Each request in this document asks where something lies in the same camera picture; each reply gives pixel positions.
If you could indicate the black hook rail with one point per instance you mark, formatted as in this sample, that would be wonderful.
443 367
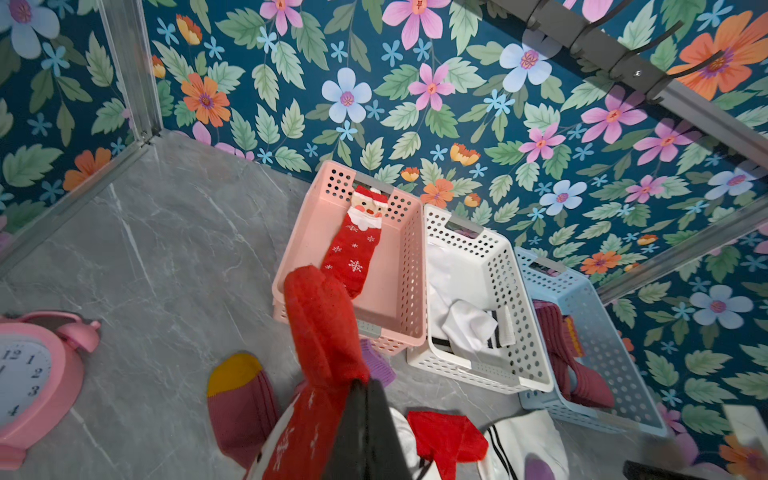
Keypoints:
586 40

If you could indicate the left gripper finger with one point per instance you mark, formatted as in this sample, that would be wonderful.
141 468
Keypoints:
366 445

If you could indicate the red santa sock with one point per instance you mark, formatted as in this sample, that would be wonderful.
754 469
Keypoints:
349 255
325 334

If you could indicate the white plastic basket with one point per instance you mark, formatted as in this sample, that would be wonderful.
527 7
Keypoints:
486 274

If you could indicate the white sock black stripes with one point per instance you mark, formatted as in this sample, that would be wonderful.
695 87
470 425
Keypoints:
504 333

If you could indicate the red plain sock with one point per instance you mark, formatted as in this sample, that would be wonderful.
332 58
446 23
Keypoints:
447 439

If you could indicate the maroon sock yellow toe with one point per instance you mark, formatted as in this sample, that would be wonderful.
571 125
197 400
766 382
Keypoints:
242 407

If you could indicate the blue plastic basket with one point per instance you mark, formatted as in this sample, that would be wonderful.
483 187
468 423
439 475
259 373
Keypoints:
604 352

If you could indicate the pink plastic basket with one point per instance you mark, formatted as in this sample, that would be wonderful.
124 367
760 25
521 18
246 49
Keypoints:
391 309

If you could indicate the maroon sock purple toe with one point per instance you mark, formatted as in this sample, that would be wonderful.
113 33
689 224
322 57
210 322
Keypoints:
576 382

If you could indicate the pink alarm clock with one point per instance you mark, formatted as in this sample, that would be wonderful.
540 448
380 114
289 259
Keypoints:
42 374

